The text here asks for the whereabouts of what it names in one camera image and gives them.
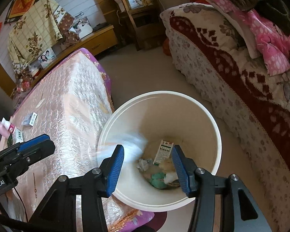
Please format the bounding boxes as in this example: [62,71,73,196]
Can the pink thermos bottle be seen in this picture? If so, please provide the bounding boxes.
[0,121,10,139]

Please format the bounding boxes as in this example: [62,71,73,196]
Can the wooden chair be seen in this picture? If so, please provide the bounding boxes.
[113,0,165,50]

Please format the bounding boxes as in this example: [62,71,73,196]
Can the framed couple photo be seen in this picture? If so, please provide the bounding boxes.
[38,48,56,69]

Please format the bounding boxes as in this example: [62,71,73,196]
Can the wooden sideboard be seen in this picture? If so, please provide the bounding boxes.
[31,25,118,87]

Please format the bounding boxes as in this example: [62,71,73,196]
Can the floral checked hanging cloth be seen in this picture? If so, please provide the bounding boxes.
[8,0,79,64]

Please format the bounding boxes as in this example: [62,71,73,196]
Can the white printed carton box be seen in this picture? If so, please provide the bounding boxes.
[153,140,174,165]

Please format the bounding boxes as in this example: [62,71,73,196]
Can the cream plastic trash bin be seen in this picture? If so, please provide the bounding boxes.
[98,91,222,212]

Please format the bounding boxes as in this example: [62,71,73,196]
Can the white paper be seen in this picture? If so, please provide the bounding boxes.
[97,132,148,165]

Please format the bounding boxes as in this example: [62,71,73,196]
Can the white Caltrate pill bottle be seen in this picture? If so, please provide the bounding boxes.
[1,117,15,134]

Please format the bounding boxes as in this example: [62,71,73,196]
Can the pink spotted blanket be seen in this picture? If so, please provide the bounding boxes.
[210,0,290,76]

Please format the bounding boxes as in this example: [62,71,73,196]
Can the green knitted toy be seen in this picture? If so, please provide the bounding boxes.
[148,172,168,190]

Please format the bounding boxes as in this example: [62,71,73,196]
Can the floral covered sofa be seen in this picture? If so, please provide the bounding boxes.
[160,3,290,231]

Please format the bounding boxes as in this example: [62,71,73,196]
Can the small blue white box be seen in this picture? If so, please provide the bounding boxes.
[21,112,38,127]

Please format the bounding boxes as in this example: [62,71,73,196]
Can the white rainbow medicine box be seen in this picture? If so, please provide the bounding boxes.
[12,128,23,144]

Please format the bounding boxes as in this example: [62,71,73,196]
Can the dark green snack packet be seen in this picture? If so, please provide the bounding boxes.
[7,134,13,147]

